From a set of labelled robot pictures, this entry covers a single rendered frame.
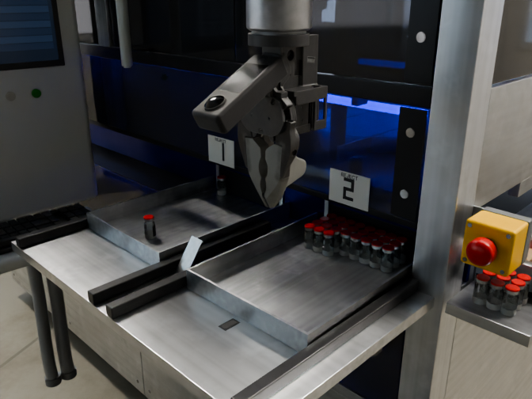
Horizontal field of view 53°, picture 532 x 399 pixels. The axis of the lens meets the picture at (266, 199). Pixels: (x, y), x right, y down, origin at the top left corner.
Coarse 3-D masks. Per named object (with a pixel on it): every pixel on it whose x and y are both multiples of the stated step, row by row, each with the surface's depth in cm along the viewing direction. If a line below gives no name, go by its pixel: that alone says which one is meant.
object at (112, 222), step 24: (168, 192) 124; (192, 192) 129; (216, 192) 131; (96, 216) 112; (120, 216) 116; (168, 216) 117; (192, 216) 117; (216, 216) 117; (240, 216) 117; (264, 216) 111; (288, 216) 117; (120, 240) 103; (144, 240) 106; (168, 240) 106
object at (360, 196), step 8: (336, 176) 94; (344, 176) 93; (352, 176) 92; (360, 176) 90; (336, 184) 95; (344, 184) 93; (360, 184) 91; (368, 184) 90; (336, 192) 95; (352, 192) 92; (360, 192) 91; (368, 192) 90; (336, 200) 96; (344, 200) 94; (360, 200) 92; (368, 200) 91; (360, 208) 92
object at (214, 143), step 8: (208, 136) 117; (216, 136) 115; (208, 144) 118; (216, 144) 116; (224, 144) 114; (232, 144) 112; (208, 152) 118; (216, 152) 116; (224, 152) 114; (232, 152) 113; (216, 160) 117; (224, 160) 115; (232, 160) 113
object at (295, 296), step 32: (288, 224) 105; (224, 256) 93; (256, 256) 99; (288, 256) 99; (320, 256) 99; (192, 288) 88; (224, 288) 82; (256, 288) 88; (288, 288) 88; (320, 288) 88; (352, 288) 88; (384, 288) 84; (256, 320) 78; (288, 320) 80; (320, 320) 80
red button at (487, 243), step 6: (474, 240) 76; (480, 240) 75; (486, 240) 75; (468, 246) 76; (474, 246) 75; (480, 246) 75; (486, 246) 74; (492, 246) 75; (468, 252) 76; (474, 252) 75; (480, 252) 75; (486, 252) 74; (492, 252) 74; (468, 258) 77; (474, 258) 76; (480, 258) 75; (486, 258) 74; (492, 258) 74; (480, 264) 76; (486, 264) 75
